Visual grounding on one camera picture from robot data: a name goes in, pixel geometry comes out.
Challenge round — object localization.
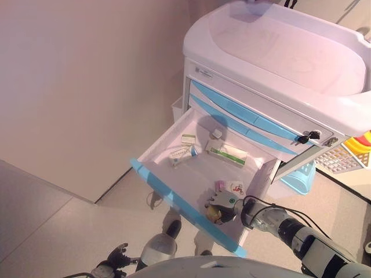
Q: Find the blue front cart drawer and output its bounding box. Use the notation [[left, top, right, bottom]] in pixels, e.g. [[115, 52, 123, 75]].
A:
[[129, 106, 282, 258], [190, 78, 305, 145], [188, 93, 295, 156]]

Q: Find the yellow sharps container red lid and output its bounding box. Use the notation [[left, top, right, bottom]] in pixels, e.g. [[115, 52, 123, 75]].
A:
[[344, 133, 371, 169]]

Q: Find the white lattice basket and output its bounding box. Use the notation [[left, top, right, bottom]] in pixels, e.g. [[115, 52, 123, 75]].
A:
[[314, 141, 371, 174]]

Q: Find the light blue plastic bin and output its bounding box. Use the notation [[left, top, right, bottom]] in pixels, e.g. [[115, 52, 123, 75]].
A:
[[279, 160, 317, 196]]

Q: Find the grey robot torso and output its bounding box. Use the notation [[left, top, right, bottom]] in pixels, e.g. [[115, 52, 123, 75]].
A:
[[136, 256, 305, 278]]

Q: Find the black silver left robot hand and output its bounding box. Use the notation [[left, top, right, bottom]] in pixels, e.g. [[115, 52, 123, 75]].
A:
[[106, 243, 139, 270]]

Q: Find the white packet red print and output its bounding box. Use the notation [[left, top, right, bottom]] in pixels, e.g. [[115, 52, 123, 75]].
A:
[[224, 181, 246, 194]]

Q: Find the long green white medicine box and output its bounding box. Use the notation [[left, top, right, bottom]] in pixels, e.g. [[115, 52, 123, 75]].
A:
[[205, 140, 249, 169]]

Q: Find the translucent white bin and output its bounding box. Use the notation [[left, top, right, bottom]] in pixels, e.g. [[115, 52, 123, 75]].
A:
[[268, 179, 308, 200]]

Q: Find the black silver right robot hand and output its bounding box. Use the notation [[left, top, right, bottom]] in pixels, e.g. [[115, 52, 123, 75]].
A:
[[203, 192, 246, 226]]

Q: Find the white medical cart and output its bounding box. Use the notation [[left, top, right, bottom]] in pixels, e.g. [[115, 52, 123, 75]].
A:
[[183, 0, 371, 186]]

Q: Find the white side bin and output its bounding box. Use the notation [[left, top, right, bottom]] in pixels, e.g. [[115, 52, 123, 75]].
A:
[[170, 97, 185, 124]]

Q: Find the small yellowish medicine item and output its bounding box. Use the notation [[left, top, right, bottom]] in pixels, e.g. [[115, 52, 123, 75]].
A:
[[206, 204, 223, 222]]

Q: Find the black key bunch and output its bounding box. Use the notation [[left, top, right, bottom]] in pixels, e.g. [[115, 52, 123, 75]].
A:
[[295, 130, 322, 145]]

